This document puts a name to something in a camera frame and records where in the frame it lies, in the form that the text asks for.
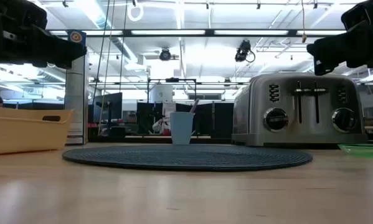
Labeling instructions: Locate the blue plastic cup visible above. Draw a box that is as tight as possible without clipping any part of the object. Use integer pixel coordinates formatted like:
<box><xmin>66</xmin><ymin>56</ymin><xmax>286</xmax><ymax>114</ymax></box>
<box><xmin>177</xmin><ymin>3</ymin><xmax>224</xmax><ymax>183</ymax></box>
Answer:
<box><xmin>169</xmin><ymin>111</ymin><xmax>196</xmax><ymax>146</ymax></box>

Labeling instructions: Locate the black room partition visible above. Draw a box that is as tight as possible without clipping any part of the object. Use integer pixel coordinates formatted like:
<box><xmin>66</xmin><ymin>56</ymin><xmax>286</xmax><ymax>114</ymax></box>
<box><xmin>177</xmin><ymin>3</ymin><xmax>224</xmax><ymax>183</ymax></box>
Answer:
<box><xmin>136</xmin><ymin>101</ymin><xmax>235</xmax><ymax>139</ymax></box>

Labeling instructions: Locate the green translucent plate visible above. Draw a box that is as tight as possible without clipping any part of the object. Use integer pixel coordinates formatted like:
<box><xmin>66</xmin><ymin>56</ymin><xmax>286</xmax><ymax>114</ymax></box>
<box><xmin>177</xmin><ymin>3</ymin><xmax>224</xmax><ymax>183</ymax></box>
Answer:
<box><xmin>338</xmin><ymin>142</ymin><xmax>373</xmax><ymax>159</ymax></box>

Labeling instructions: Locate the yellow plastic bin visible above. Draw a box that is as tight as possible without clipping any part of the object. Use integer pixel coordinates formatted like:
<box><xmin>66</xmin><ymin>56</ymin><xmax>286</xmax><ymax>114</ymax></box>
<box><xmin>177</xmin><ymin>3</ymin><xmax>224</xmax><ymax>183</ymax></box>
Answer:
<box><xmin>0</xmin><ymin>105</ymin><xmax>75</xmax><ymax>156</ymax></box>

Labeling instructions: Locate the thin hanging cable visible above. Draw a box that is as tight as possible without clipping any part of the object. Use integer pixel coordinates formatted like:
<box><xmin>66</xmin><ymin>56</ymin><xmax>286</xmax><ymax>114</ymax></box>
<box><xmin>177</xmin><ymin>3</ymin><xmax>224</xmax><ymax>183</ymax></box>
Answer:
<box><xmin>300</xmin><ymin>0</ymin><xmax>308</xmax><ymax>44</ymax></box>

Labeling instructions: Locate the round dark woven placemat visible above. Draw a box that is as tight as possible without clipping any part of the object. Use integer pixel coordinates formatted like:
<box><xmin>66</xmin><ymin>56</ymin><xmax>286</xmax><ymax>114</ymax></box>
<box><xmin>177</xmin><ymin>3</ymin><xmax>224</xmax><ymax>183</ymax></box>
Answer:
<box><xmin>61</xmin><ymin>144</ymin><xmax>314</xmax><ymax>172</ymax></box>

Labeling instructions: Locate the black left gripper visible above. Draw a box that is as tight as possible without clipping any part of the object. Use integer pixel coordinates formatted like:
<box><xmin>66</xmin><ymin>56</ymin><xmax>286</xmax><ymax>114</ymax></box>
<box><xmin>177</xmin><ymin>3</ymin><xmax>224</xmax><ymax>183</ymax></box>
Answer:
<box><xmin>0</xmin><ymin>0</ymin><xmax>88</xmax><ymax>70</ymax></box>

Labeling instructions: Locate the pale plastic spoon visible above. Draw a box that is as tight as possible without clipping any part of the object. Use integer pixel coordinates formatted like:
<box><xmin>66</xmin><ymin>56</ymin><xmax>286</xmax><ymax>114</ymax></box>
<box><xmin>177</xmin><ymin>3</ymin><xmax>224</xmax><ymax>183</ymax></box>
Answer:
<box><xmin>189</xmin><ymin>98</ymin><xmax>201</xmax><ymax>114</ymax></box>

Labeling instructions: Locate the dark computer monitor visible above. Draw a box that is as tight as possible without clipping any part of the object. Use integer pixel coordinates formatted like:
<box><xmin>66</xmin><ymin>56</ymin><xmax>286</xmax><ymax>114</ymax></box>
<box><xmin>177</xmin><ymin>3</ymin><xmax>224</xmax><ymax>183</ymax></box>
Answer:
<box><xmin>92</xmin><ymin>92</ymin><xmax>123</xmax><ymax>124</ymax></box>

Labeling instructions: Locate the silver four-slot toaster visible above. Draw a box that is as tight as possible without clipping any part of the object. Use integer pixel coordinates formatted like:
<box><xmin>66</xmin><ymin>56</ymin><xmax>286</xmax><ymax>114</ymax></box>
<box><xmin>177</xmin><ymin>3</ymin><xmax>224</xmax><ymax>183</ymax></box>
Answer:
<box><xmin>231</xmin><ymin>73</ymin><xmax>369</xmax><ymax>147</ymax></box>

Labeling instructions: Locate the grey pillar with round sign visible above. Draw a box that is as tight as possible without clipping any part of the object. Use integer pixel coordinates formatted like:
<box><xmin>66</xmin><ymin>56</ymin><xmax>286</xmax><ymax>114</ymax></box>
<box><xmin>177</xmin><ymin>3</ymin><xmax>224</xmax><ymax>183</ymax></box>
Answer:
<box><xmin>64</xmin><ymin>29</ymin><xmax>89</xmax><ymax>146</ymax></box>

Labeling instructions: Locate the round black ceiling device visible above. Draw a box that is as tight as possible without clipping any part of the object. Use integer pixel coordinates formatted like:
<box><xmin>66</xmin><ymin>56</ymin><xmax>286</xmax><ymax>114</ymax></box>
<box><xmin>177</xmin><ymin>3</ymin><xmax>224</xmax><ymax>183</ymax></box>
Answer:
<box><xmin>159</xmin><ymin>48</ymin><xmax>172</xmax><ymax>62</ymax></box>

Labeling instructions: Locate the white hanging ring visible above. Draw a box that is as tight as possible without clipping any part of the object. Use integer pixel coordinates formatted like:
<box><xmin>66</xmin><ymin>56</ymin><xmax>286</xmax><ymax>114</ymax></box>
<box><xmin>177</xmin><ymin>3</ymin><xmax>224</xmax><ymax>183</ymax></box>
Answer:
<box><xmin>126</xmin><ymin>2</ymin><xmax>145</xmax><ymax>22</ymax></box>

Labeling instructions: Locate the black overhead frame beam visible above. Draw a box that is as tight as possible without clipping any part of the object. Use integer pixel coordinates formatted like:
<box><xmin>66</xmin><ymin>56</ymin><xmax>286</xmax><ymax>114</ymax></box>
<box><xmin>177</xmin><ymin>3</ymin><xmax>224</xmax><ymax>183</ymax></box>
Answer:
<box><xmin>45</xmin><ymin>28</ymin><xmax>347</xmax><ymax>39</ymax></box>

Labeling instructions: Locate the black overhead camera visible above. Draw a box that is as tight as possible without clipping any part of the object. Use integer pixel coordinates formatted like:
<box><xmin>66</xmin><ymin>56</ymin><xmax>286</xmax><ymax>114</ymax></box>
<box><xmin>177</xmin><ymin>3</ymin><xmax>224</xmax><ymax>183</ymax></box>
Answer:
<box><xmin>234</xmin><ymin>39</ymin><xmax>256</xmax><ymax>63</ymax></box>

